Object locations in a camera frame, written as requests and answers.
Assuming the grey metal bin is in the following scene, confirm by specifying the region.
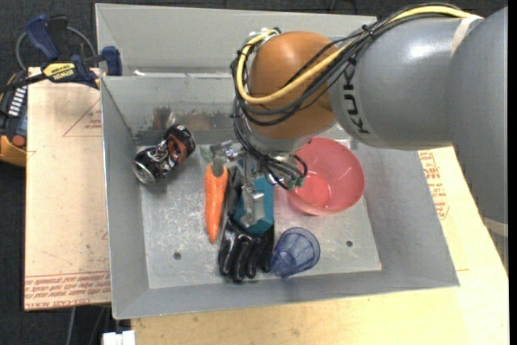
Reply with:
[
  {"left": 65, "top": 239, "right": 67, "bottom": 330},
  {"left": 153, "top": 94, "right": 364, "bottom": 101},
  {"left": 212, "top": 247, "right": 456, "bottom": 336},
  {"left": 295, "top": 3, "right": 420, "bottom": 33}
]
[{"left": 95, "top": 2, "right": 460, "bottom": 321}]

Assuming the clear blue plastic cup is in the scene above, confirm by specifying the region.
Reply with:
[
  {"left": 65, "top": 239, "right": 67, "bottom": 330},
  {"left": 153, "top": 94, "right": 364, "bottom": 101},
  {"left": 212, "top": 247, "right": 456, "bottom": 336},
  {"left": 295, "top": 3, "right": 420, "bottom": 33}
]
[{"left": 270, "top": 226, "right": 322, "bottom": 280}]

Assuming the teal block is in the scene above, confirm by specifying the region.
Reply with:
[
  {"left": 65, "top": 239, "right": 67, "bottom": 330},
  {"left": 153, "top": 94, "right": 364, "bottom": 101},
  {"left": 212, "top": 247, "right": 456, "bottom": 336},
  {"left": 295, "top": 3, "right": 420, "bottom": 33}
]
[{"left": 233, "top": 175, "right": 275, "bottom": 236}]

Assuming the crushed black drink can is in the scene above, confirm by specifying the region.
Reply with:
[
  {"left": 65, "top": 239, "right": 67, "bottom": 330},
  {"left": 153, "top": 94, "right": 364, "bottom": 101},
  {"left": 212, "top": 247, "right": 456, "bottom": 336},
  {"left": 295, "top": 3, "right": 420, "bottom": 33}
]
[{"left": 132, "top": 124, "right": 197, "bottom": 186}]

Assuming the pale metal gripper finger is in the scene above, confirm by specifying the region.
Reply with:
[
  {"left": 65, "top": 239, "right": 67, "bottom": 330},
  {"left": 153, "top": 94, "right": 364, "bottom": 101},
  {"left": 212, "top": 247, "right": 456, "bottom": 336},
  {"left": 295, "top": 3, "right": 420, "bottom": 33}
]
[
  {"left": 209, "top": 143, "right": 229, "bottom": 179},
  {"left": 241, "top": 188, "right": 267, "bottom": 226}
]

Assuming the orange toy carrot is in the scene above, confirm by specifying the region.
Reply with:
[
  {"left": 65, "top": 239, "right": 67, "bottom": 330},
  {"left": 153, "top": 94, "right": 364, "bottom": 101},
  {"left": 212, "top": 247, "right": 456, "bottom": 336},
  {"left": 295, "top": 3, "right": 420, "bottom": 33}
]
[{"left": 204, "top": 162, "right": 229, "bottom": 245}]

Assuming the pink plastic bowl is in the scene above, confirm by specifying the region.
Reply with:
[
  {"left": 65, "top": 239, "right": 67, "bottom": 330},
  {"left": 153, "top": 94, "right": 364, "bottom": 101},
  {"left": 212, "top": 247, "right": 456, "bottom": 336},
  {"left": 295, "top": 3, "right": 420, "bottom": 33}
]
[{"left": 286, "top": 137, "right": 366, "bottom": 217}]

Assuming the brown cardboard board red print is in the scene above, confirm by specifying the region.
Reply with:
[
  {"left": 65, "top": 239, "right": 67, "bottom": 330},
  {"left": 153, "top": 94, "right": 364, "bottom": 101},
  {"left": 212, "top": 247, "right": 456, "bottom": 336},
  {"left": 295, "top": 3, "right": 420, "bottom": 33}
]
[{"left": 23, "top": 66, "right": 452, "bottom": 313}]

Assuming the black glove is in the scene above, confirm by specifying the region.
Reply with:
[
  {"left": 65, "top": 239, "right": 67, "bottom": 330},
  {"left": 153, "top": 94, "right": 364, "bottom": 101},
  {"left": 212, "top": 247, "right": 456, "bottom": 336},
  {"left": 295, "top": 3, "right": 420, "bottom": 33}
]
[{"left": 217, "top": 212, "right": 276, "bottom": 284}]

